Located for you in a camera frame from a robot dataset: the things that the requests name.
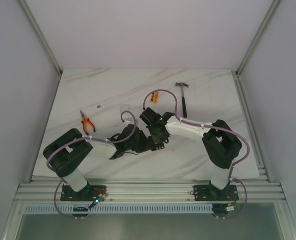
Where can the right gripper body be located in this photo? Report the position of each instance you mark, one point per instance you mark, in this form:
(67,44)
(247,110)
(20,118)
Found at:
(155,138)

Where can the black fuse box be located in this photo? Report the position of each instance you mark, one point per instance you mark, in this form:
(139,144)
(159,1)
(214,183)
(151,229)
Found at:
(157,146)

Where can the orange handled pliers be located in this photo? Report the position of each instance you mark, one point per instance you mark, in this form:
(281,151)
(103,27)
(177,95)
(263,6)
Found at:
(86,122)

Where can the orange fuse holder block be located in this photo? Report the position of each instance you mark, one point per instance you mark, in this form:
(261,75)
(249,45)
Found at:
(154,97)

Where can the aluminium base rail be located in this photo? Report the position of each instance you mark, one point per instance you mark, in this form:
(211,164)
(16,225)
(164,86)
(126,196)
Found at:
(41,190)

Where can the white slotted cable duct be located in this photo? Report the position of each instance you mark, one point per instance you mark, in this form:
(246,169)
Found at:
(119,208)

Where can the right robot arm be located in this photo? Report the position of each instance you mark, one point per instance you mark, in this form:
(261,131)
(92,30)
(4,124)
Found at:
(221,145)

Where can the claw hammer black handle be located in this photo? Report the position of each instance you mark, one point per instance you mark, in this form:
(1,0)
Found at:
(182,86)

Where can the clear plastic fuse box cover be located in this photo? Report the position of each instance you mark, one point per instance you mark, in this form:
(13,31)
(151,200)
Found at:
(124,107)

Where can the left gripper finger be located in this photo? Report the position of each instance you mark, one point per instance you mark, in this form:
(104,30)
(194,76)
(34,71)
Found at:
(144,139)
(139,147)

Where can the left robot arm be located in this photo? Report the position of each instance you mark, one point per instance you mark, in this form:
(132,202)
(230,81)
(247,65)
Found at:
(65,154)

